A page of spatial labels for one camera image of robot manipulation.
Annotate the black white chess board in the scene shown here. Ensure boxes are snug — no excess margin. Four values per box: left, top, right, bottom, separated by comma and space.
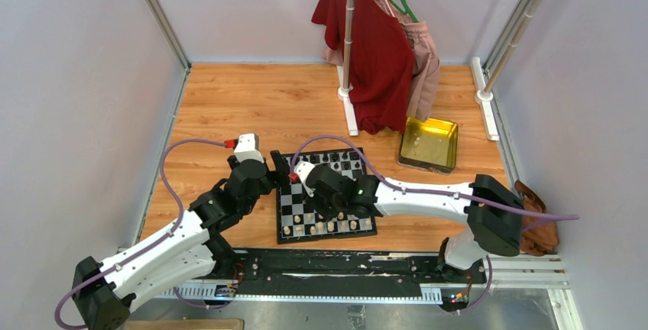
276, 148, 377, 244

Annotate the yellow metal tin box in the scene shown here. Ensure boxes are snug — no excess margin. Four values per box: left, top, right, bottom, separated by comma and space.
397, 118, 458, 175

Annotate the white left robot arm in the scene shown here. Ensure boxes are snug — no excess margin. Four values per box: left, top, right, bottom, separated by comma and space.
70, 150, 289, 329

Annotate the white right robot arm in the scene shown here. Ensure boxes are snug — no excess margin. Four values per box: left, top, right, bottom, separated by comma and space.
294, 162, 524, 283

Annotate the white clothes rack stand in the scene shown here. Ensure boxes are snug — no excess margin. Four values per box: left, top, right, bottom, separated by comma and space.
337, 0, 360, 137

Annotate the pink garment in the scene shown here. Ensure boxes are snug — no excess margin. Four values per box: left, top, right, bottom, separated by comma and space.
323, 0, 442, 121

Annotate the red t-shirt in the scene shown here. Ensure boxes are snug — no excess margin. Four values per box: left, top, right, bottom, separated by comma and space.
312, 0, 414, 134

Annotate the white right rack foot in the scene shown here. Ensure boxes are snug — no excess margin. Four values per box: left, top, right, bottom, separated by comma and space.
470, 57, 500, 141

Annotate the brown cloth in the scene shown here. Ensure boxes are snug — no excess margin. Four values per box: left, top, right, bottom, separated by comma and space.
514, 180, 559, 257

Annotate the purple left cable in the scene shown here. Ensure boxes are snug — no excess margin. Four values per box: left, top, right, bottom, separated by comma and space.
53, 138, 236, 330

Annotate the purple cable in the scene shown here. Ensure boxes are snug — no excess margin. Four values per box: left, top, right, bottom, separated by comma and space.
288, 135, 581, 313
53, 138, 236, 330

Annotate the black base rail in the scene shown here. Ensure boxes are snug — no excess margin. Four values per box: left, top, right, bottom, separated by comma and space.
202, 248, 487, 303

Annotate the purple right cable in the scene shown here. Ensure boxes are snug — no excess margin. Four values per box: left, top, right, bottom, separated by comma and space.
288, 135, 581, 313

